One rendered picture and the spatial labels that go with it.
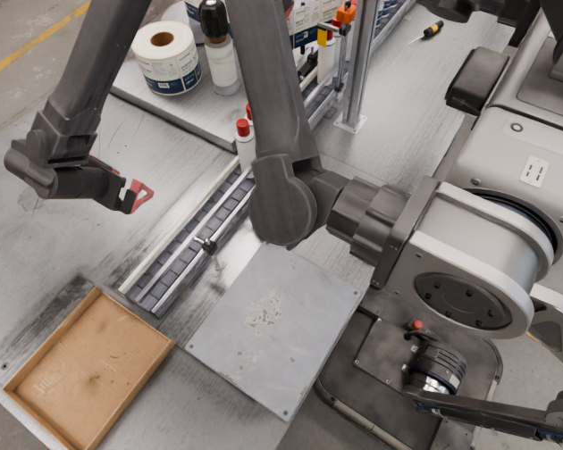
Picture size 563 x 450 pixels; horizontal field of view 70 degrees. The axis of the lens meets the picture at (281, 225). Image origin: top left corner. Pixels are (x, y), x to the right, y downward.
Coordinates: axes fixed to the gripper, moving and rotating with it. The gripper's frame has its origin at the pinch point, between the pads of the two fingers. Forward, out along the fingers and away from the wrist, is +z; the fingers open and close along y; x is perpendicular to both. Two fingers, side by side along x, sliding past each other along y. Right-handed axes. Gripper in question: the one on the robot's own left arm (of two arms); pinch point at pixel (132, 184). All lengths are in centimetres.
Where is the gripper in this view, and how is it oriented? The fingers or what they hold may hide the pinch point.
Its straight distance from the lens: 88.2
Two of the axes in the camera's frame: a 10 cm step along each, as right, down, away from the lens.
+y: -8.4, -4.3, 3.1
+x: -3.8, 9.0, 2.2
